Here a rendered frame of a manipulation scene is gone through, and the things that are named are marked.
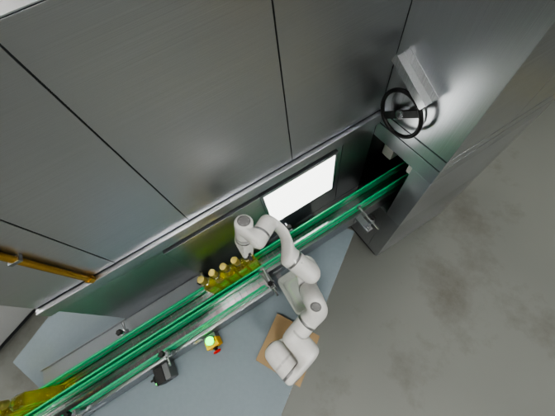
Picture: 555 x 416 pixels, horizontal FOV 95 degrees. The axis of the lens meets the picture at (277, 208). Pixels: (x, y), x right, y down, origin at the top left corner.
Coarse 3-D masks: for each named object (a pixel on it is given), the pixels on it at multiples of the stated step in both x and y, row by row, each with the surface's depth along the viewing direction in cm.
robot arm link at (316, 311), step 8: (304, 288) 107; (312, 288) 105; (304, 296) 103; (312, 296) 100; (320, 296) 100; (304, 304) 103; (312, 304) 99; (320, 304) 99; (304, 312) 105; (312, 312) 100; (320, 312) 99; (304, 320) 104; (312, 320) 102; (320, 320) 101; (312, 328) 103
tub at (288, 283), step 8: (288, 272) 144; (280, 280) 143; (288, 280) 149; (296, 280) 149; (288, 288) 147; (296, 288) 147; (288, 296) 140; (296, 296) 145; (296, 304) 143; (296, 312) 134
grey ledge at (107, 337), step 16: (176, 288) 145; (192, 288) 143; (160, 304) 142; (128, 320) 140; (144, 320) 139; (96, 336) 137; (112, 336) 137; (80, 352) 136; (48, 368) 134; (64, 368) 133
